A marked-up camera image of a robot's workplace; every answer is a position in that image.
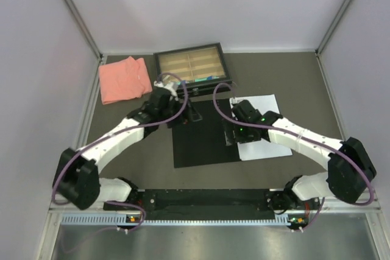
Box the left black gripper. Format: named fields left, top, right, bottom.
left=159, top=95, right=202, bottom=129

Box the black ring binder folder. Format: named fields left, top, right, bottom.
left=172, top=100, right=239, bottom=168

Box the white paper sheet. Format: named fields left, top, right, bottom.
left=237, top=94, right=293, bottom=161

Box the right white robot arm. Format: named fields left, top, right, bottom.
left=231, top=99, right=377, bottom=209

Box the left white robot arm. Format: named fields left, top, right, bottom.
left=52, top=88, right=202, bottom=210

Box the black glass-lid compartment box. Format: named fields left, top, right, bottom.
left=154, top=43, right=232, bottom=97

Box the pink folded cloth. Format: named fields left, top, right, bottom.
left=98, top=57, right=152, bottom=105

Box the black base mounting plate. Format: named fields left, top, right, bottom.
left=103, top=188, right=321, bottom=220

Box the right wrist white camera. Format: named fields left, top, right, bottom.
left=230, top=97, right=243, bottom=105

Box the wrist white camera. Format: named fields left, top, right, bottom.
left=154, top=81, right=179, bottom=97
left=230, top=97, right=243, bottom=105

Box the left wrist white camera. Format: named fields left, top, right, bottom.
left=154, top=81, right=179, bottom=97

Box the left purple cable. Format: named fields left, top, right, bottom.
left=51, top=72, right=190, bottom=253

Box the purple cable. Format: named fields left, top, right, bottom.
left=51, top=72, right=190, bottom=253
left=212, top=83, right=375, bottom=232

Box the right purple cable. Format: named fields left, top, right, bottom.
left=212, top=83, right=375, bottom=232

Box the grey slotted cable duct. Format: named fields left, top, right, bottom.
left=61, top=213, right=291, bottom=227

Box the aluminium frame rail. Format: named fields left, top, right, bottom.
left=63, top=0, right=103, bottom=60

